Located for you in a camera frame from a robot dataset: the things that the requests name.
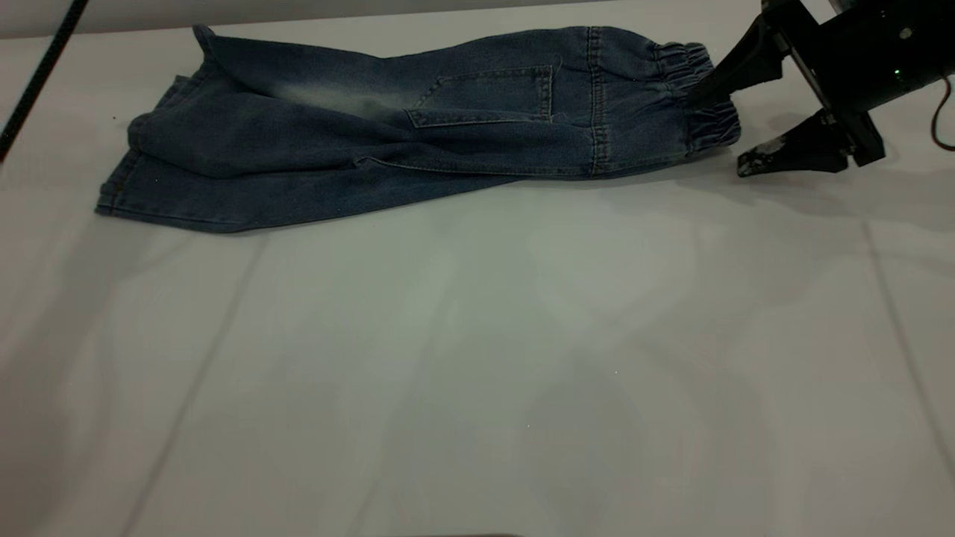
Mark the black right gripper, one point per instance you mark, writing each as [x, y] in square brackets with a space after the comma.
[865, 52]

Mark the blue denim pants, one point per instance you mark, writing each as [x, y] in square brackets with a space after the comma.
[485, 142]

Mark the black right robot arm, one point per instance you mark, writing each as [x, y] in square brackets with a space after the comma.
[947, 37]

